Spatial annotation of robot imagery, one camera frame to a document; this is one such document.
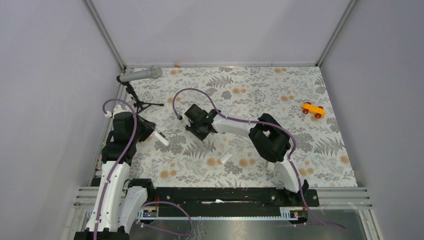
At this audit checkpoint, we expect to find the white air conditioner remote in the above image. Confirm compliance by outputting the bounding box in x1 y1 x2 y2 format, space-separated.
152 129 170 146

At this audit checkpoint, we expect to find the white battery cover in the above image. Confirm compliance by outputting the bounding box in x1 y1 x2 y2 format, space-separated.
220 152 232 164

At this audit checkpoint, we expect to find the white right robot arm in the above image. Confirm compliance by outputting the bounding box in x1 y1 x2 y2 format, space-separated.
178 104 309 206

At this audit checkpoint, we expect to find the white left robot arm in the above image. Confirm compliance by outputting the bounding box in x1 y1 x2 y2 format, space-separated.
74 111 156 240

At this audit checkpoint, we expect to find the long white rectangular remote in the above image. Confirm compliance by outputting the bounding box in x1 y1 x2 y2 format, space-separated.
267 162 275 172

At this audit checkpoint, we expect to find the grey microphone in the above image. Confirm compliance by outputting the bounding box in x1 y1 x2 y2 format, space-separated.
116 66 163 83

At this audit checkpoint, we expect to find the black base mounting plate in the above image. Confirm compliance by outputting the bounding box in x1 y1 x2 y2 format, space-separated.
142 187 320 211

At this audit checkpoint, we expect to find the floral patterned table mat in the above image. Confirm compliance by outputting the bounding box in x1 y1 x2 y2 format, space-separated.
129 66 357 188

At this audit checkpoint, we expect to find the yellow toy car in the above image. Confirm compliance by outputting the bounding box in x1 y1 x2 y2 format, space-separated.
301 102 326 119

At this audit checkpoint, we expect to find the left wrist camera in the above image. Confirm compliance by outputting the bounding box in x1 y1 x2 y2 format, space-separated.
104 104 127 119

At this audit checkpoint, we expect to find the slotted cable duct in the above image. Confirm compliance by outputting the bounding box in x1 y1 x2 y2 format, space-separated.
134 205 309 222

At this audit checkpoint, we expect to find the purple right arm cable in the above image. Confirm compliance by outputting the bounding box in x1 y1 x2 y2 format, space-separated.
172 88 347 233

